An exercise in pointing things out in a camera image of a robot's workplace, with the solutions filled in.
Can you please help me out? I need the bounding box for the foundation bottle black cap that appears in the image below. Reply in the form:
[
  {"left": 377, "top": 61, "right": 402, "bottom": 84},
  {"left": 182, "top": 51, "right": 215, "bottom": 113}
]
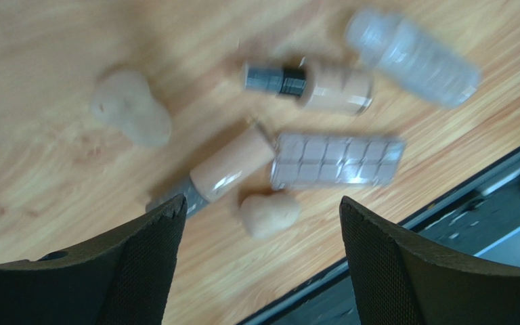
[{"left": 242, "top": 59, "right": 374, "bottom": 116}]

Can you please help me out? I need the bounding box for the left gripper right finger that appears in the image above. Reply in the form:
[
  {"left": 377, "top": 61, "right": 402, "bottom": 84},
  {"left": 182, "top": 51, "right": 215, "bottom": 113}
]
[{"left": 339, "top": 196, "right": 520, "bottom": 324}]

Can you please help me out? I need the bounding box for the clear plastic bottle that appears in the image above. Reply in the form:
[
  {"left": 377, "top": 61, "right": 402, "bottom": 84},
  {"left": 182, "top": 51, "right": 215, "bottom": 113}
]
[{"left": 345, "top": 9, "right": 481, "bottom": 108}]

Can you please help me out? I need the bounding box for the eyeshadow palette clear case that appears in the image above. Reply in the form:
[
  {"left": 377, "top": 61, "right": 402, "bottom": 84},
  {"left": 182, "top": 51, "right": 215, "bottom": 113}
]
[{"left": 270, "top": 133, "right": 406, "bottom": 190}]

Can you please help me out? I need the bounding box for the concealer tube grey cap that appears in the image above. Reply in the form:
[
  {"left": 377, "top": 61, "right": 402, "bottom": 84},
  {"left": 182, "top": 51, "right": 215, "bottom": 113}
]
[{"left": 145, "top": 127, "right": 277, "bottom": 219}]

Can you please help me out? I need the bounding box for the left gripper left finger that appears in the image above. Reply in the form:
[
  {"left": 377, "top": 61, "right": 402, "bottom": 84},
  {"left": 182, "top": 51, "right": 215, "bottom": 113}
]
[{"left": 0, "top": 195, "right": 188, "bottom": 324}]

